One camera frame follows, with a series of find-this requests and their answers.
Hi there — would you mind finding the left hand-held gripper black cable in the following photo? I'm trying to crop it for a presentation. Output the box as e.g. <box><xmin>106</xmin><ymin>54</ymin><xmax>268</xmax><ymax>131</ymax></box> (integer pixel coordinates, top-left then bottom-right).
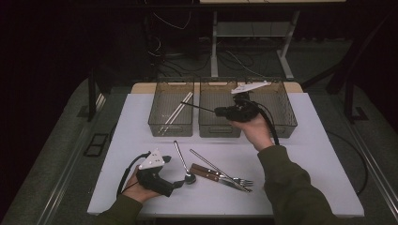
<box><xmin>115</xmin><ymin>151</ymin><xmax>152</xmax><ymax>198</ymax></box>

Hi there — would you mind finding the hand-held gripper black cable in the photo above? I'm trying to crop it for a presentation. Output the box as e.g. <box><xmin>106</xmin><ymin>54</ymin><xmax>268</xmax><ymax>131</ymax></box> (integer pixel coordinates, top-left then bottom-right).
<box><xmin>238</xmin><ymin>97</ymin><xmax>281</xmax><ymax>146</ymax></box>
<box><xmin>115</xmin><ymin>151</ymin><xmax>152</xmax><ymax>198</ymax></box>

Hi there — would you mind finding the dark translucent plastic bin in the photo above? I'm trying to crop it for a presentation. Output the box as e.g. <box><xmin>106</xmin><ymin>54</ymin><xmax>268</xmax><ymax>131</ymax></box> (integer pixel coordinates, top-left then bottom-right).
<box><xmin>147</xmin><ymin>77</ymin><xmax>195</xmax><ymax>138</ymax></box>
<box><xmin>243</xmin><ymin>77</ymin><xmax>299</xmax><ymax>139</ymax></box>
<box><xmin>198</xmin><ymin>77</ymin><xmax>244</xmax><ymax>139</ymax></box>

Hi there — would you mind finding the black rectangular floor bracket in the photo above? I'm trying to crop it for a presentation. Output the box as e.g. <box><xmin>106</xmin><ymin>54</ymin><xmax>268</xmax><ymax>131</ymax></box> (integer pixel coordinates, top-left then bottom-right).
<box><xmin>83</xmin><ymin>132</ymin><xmax>109</xmax><ymax>158</ymax></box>

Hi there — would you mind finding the white metal desk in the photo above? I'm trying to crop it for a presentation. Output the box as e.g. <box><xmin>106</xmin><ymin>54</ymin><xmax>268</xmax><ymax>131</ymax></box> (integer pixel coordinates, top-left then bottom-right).
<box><xmin>199</xmin><ymin>0</ymin><xmax>346</xmax><ymax>81</ymax></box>

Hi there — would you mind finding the wooden-handled fork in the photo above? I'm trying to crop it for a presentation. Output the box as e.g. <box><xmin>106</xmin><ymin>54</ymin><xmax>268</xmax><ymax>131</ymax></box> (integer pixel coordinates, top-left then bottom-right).
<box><xmin>191</xmin><ymin>162</ymin><xmax>255</xmax><ymax>186</ymax></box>

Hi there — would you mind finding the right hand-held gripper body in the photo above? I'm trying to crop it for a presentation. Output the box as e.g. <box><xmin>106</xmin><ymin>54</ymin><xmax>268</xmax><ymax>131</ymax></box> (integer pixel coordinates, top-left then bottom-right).
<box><xmin>229</xmin><ymin>80</ymin><xmax>269</xmax><ymax>123</ymax></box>

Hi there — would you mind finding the wooden-handled table knife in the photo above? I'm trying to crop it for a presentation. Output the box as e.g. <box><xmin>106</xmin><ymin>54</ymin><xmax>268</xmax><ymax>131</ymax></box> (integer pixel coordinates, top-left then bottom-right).
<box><xmin>189</xmin><ymin>165</ymin><xmax>253</xmax><ymax>193</ymax></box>

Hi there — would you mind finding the thin white cable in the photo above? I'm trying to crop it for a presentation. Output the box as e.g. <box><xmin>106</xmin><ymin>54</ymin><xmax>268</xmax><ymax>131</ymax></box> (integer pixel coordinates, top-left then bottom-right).
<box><xmin>152</xmin><ymin>10</ymin><xmax>192</xmax><ymax>32</ymax></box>

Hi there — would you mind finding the tangle of black floor cables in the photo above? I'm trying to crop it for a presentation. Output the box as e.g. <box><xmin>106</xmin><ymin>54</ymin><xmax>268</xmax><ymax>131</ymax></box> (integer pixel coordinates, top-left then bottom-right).
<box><xmin>145</xmin><ymin>31</ymin><xmax>283</xmax><ymax>79</ymax></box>

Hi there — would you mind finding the right hand-held gripper black cable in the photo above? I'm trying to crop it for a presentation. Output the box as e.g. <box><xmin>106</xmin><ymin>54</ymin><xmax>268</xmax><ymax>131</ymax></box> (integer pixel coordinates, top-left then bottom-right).
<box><xmin>238</xmin><ymin>97</ymin><xmax>281</xmax><ymax>146</ymax></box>

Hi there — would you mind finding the long black floor cable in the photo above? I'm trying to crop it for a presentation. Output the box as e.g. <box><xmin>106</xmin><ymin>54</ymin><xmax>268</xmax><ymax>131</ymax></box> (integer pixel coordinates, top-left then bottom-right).
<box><xmin>327</xmin><ymin>130</ymin><xmax>370</xmax><ymax>196</ymax></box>

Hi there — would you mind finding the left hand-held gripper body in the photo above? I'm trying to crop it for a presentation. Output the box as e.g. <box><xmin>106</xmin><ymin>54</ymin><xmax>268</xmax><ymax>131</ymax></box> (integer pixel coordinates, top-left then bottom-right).
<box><xmin>135</xmin><ymin>148</ymin><xmax>175</xmax><ymax>198</ymax></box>

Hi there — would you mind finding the aluminium floor rail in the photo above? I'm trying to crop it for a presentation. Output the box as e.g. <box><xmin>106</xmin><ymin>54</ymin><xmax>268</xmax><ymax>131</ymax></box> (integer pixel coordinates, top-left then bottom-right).
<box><xmin>37</xmin><ymin>93</ymin><xmax>107</xmax><ymax>225</ymax></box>
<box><xmin>346</xmin><ymin>121</ymin><xmax>398</xmax><ymax>214</ymax></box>

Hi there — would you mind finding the person's left hand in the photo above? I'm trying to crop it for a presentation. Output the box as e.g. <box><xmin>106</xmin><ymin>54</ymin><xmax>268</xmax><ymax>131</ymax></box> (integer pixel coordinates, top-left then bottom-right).
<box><xmin>121</xmin><ymin>172</ymin><xmax>161</xmax><ymax>204</ymax></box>

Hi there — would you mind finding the person's right hand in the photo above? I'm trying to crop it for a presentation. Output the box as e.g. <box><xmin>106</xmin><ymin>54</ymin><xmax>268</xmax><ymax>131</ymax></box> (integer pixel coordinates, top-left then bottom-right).
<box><xmin>229</xmin><ymin>112</ymin><xmax>275</xmax><ymax>153</ymax></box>

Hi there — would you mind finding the long-handled metal spoon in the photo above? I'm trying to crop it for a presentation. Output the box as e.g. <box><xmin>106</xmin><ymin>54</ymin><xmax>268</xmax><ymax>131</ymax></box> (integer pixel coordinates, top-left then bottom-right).
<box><xmin>173</xmin><ymin>140</ymin><xmax>197</xmax><ymax>186</ymax></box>

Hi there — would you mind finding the black metal stand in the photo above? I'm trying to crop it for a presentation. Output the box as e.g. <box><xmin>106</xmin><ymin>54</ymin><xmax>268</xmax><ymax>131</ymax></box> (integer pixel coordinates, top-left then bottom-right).
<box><xmin>87</xmin><ymin>67</ymin><xmax>112</xmax><ymax>123</ymax></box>
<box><xmin>301</xmin><ymin>12</ymin><xmax>398</xmax><ymax>125</ymax></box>

